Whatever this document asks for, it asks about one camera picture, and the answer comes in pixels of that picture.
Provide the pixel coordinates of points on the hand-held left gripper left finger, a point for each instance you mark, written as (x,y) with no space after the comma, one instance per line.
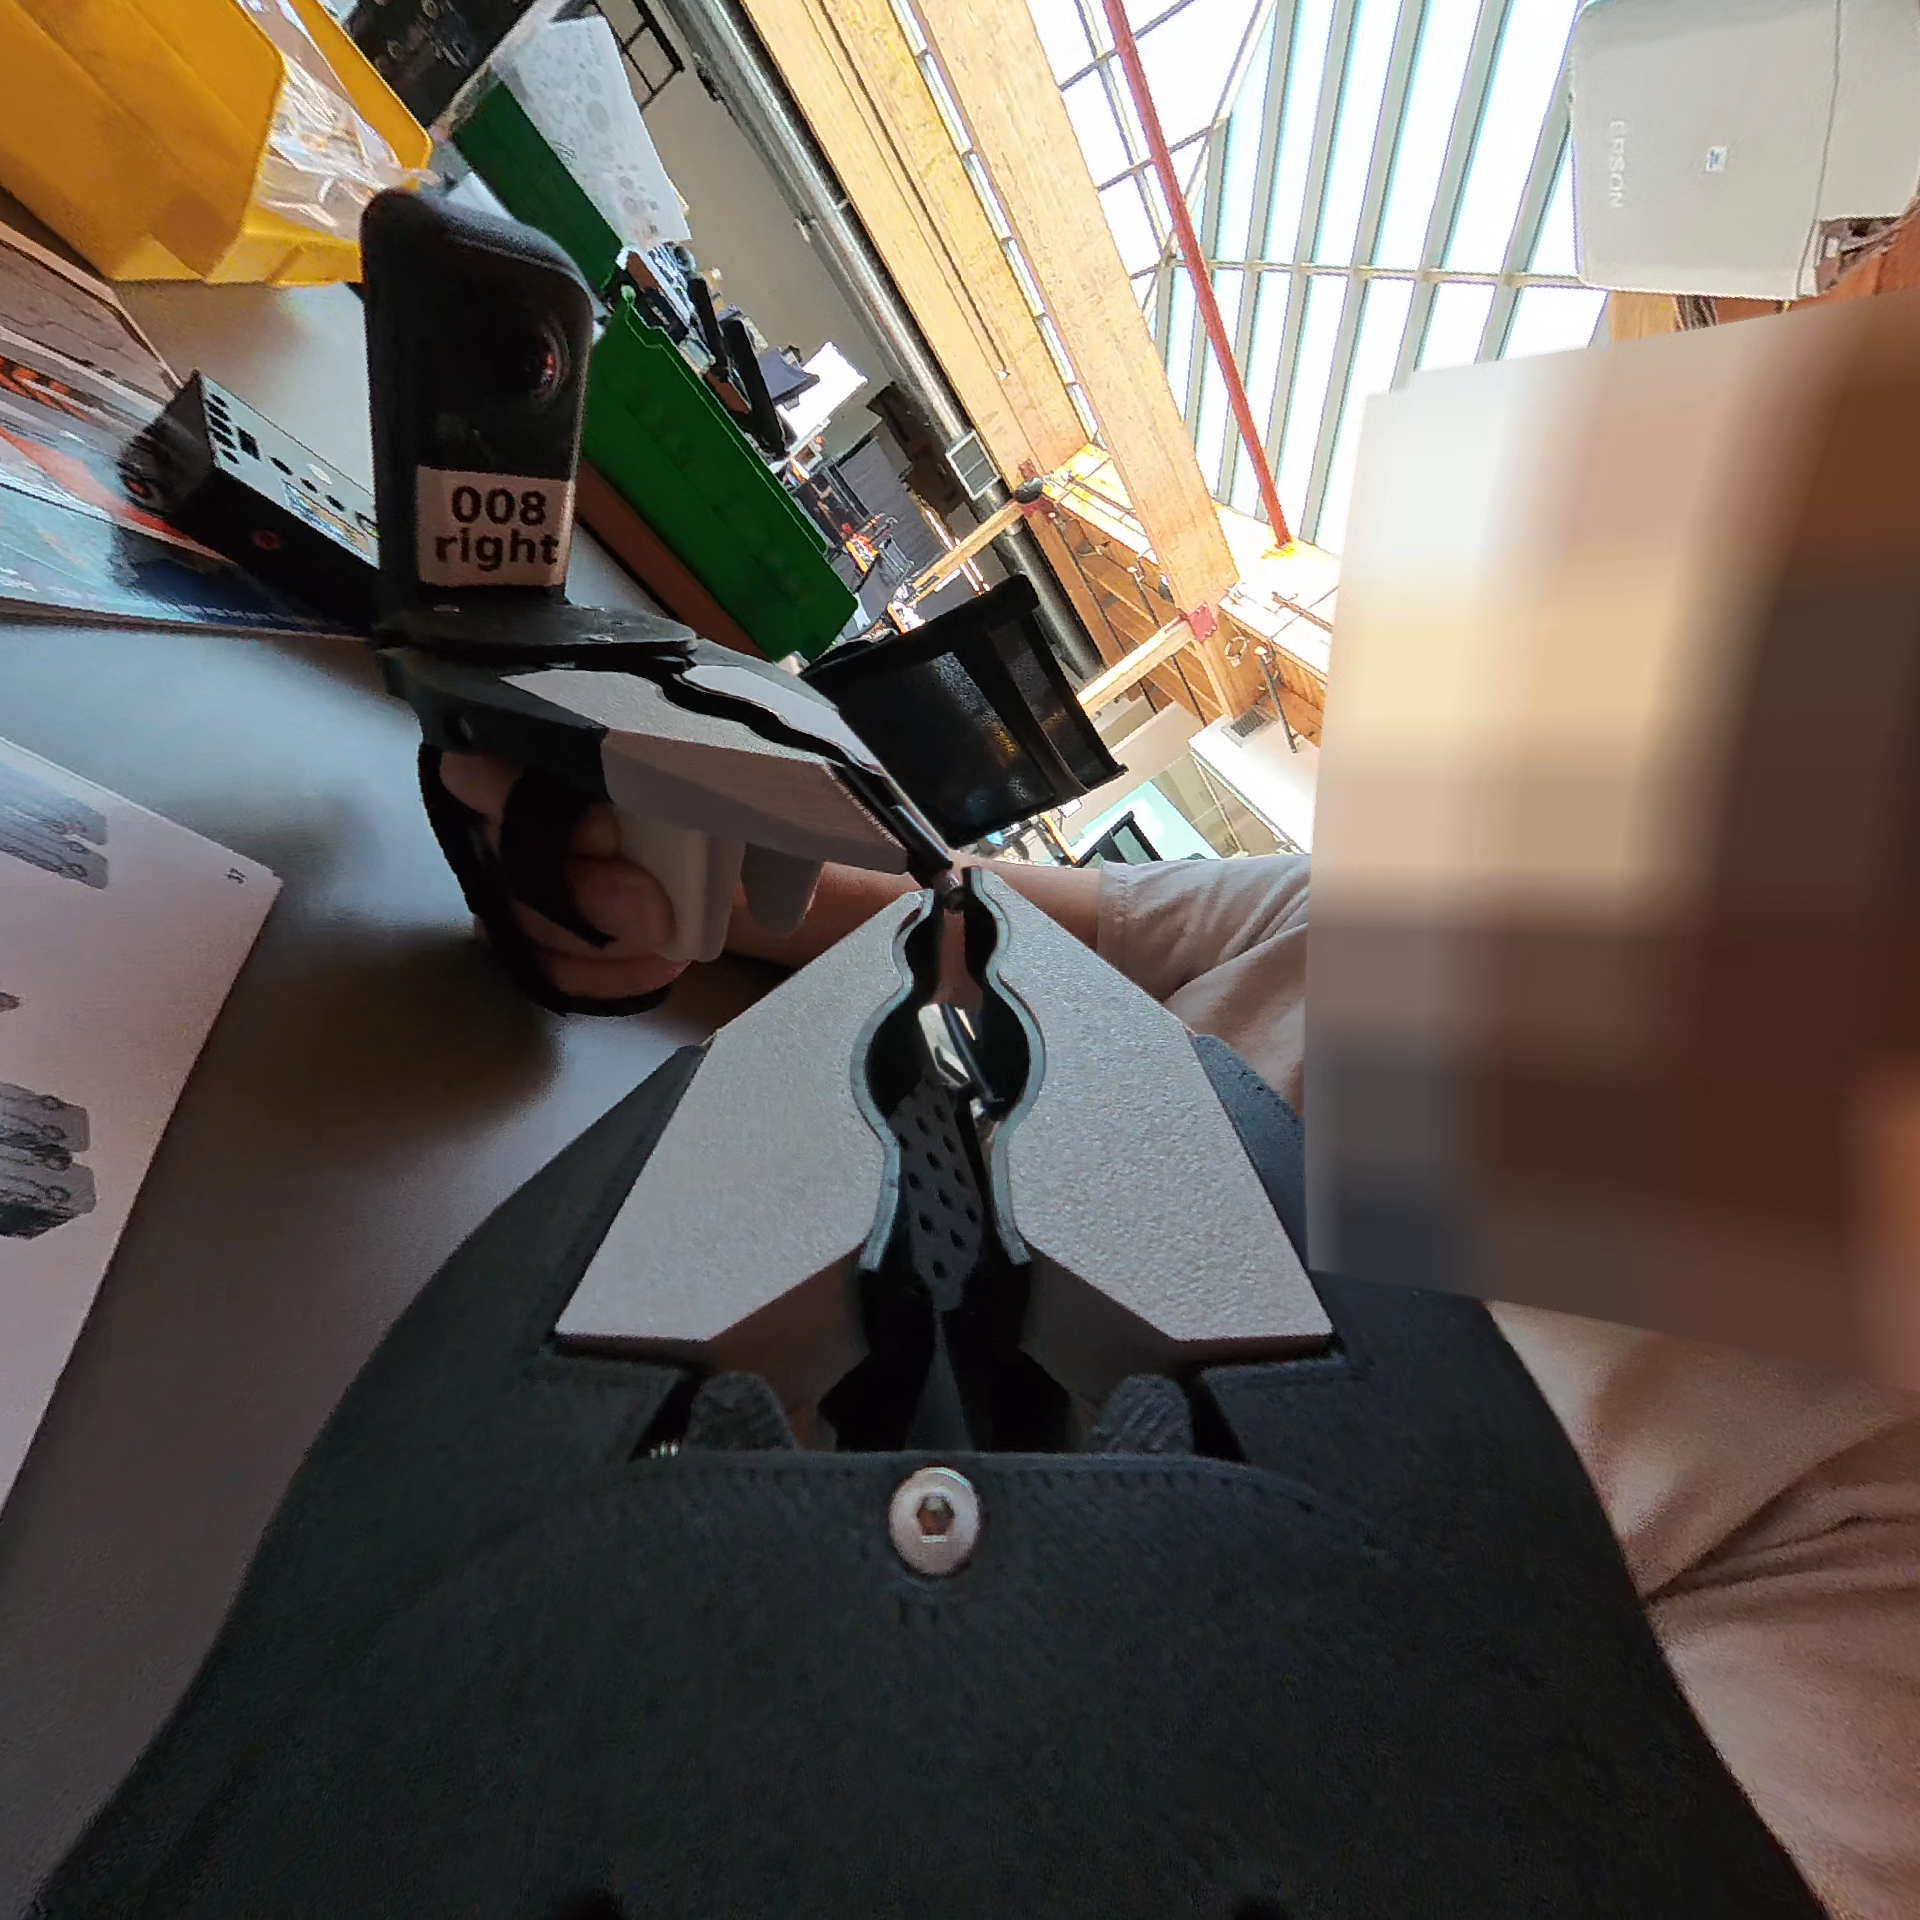
(720,1200)

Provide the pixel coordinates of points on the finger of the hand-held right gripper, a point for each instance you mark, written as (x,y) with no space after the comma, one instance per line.
(704,780)
(797,715)

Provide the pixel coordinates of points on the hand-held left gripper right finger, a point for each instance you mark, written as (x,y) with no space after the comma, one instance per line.
(1172,1200)

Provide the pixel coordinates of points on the yellow plastic bin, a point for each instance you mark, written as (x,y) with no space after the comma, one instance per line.
(119,120)

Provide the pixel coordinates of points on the person's right hand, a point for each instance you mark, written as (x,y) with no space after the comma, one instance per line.
(616,914)

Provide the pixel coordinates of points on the black plastic scoop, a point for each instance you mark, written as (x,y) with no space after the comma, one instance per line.
(974,705)

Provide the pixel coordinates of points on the black perforated chair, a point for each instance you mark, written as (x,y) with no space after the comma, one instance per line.
(932,1200)

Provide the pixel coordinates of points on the black battery box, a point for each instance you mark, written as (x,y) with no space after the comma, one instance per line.
(254,495)

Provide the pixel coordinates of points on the green plastic bin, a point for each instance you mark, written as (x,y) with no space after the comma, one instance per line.
(704,481)

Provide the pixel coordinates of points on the clear plastic bag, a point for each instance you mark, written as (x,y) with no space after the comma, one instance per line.
(324,136)

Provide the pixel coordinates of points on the white dotted board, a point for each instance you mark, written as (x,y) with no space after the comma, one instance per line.
(600,120)

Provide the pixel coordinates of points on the blue toy box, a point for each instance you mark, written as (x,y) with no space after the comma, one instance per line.
(76,451)

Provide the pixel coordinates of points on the red ceiling pipe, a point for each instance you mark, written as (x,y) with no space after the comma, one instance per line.
(1200,271)

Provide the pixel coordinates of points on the instruction booklet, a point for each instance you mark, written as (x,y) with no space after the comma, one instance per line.
(119,973)

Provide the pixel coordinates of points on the white projector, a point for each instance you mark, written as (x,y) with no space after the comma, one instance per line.
(1710,149)

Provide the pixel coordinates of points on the silver ventilation duct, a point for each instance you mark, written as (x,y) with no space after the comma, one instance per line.
(839,255)

